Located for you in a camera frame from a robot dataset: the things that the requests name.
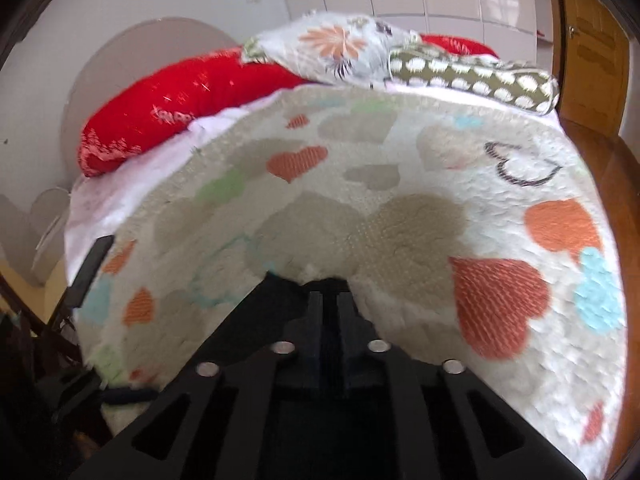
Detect wooden door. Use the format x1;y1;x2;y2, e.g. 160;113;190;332
554;0;632;139

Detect plain red pillow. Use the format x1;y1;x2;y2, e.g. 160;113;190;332
419;34;501;59

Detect red pillow with white print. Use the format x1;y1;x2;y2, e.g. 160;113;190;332
77;46;312;179

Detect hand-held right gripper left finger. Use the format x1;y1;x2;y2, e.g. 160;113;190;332
70;291;326;480

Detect olive dotted bolster pillow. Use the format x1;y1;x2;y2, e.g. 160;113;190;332
387;45;561;117

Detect pale pink bed sheet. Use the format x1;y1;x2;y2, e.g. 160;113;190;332
64;87;282;292

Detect heart print quilt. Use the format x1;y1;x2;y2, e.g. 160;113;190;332
75;85;629;480

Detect floral pillow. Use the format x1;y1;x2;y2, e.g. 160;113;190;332
241;10;427;89

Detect beige rounded headboard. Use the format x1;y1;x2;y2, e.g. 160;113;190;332
0;19;242;289

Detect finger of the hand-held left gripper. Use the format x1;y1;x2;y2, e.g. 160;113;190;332
66;234;115;311

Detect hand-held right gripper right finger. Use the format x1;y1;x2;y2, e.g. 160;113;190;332
336;292;589;480

